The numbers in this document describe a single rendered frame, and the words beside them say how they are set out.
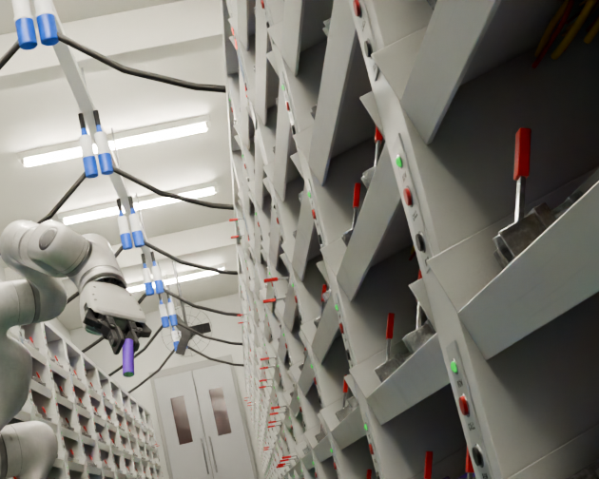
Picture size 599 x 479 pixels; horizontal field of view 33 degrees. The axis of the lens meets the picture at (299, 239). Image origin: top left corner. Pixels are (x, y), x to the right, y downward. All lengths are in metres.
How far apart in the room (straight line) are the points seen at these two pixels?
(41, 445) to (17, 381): 0.20
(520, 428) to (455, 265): 0.14
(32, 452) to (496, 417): 1.75
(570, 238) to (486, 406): 0.29
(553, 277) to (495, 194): 0.26
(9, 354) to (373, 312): 1.01
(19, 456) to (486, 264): 1.75
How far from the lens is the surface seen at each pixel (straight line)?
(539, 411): 0.85
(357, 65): 1.29
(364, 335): 1.54
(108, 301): 1.74
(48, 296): 2.28
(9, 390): 2.36
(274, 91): 2.31
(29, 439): 2.47
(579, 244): 0.57
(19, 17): 3.61
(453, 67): 0.75
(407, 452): 1.53
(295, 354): 2.95
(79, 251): 1.83
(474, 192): 0.87
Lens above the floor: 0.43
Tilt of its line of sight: 14 degrees up
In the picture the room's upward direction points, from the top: 13 degrees counter-clockwise
